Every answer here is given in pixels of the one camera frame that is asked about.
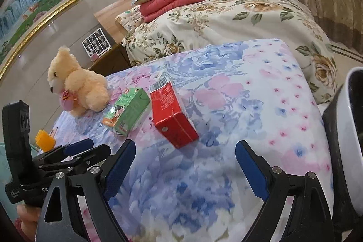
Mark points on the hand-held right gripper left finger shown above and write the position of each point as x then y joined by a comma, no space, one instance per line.
119,171

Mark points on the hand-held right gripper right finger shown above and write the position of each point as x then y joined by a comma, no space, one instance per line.
252,174

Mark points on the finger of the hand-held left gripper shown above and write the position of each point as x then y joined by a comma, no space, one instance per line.
79,145
93,152

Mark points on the green drink carton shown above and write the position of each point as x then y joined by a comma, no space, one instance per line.
127,108

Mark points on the red drink carton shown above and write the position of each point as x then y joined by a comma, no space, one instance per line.
167,106

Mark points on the white round trash bin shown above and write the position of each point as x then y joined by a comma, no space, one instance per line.
347,123

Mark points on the person's left hand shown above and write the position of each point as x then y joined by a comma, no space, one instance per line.
28,216

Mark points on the orange cup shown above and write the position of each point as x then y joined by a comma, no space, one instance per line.
44,141

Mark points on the beige teddy bear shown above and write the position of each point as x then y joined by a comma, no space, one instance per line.
82,86

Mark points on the blue pink floral blanket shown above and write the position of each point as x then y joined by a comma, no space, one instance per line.
227,106

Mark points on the wooden nightstand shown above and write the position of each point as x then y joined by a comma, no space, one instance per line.
113,60

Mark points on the wooden headboard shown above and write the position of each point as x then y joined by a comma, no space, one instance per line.
110,18

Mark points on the gold framed landscape painting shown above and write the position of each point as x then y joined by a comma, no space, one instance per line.
28,9

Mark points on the cream small print pillow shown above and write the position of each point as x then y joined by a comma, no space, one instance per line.
129,18

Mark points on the cream floral bed cover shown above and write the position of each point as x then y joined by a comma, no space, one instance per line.
227,21

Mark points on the red folded blanket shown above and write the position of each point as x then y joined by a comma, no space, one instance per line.
173,1

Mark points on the black white photo frame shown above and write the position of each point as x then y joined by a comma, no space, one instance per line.
96,42

